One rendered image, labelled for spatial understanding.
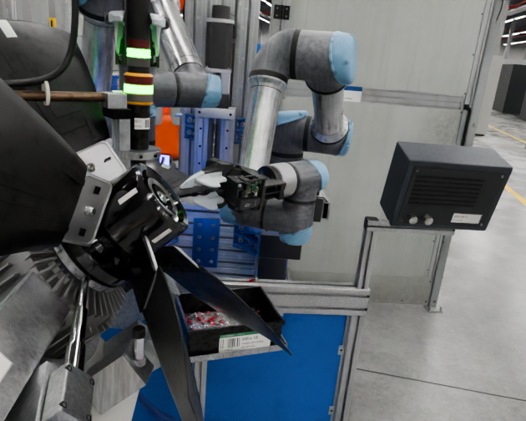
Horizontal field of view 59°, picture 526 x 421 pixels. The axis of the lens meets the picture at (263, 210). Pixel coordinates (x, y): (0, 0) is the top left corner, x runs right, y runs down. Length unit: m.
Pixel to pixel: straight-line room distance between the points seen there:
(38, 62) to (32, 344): 0.42
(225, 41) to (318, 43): 0.52
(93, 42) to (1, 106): 0.87
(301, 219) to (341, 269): 1.87
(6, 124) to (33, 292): 0.22
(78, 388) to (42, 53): 0.50
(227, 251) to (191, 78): 0.74
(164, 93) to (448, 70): 2.02
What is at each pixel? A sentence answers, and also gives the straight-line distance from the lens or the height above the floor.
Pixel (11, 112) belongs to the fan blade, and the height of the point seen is 1.35.
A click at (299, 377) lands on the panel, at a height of 0.56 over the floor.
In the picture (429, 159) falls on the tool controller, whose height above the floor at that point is 1.23.
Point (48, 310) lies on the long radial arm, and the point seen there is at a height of 1.11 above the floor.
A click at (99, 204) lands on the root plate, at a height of 1.23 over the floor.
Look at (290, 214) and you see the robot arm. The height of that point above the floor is 1.10.
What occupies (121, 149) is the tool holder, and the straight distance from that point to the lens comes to 0.75.
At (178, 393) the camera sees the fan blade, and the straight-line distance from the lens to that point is 0.61.
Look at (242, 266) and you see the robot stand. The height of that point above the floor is 0.73.
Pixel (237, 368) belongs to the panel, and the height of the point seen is 0.59.
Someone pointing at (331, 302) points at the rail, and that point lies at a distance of 1.29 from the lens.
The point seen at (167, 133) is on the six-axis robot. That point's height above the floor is 0.65.
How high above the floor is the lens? 1.43
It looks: 18 degrees down
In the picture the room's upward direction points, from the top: 5 degrees clockwise
